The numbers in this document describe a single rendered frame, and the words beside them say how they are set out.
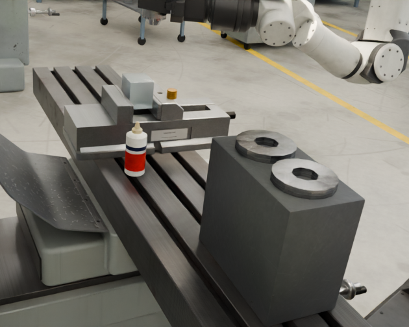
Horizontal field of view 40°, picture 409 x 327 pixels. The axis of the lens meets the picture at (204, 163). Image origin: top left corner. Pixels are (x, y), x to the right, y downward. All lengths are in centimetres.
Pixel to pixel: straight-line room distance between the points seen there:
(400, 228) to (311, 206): 231
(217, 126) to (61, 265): 45
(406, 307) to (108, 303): 71
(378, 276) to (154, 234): 177
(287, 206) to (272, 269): 9
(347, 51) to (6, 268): 81
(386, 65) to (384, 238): 176
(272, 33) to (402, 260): 186
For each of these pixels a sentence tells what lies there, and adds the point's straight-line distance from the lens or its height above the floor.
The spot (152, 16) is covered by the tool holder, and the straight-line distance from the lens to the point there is 108.
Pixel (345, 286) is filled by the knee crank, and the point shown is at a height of 51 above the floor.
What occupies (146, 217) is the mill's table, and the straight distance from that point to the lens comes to 97.
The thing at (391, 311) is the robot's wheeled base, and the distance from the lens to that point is 144.
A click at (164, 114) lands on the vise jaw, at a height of 100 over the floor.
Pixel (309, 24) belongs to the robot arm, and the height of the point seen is 122.
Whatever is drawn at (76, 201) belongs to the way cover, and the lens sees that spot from 114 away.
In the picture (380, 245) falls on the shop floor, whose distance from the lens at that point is 281.
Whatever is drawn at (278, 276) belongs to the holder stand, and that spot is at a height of 101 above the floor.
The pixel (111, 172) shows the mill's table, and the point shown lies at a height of 92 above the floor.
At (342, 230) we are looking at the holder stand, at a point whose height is 106.
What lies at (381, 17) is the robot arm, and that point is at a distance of 124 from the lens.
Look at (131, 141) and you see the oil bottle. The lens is 107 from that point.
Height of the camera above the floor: 145
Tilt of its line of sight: 27 degrees down
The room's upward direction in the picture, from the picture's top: 7 degrees clockwise
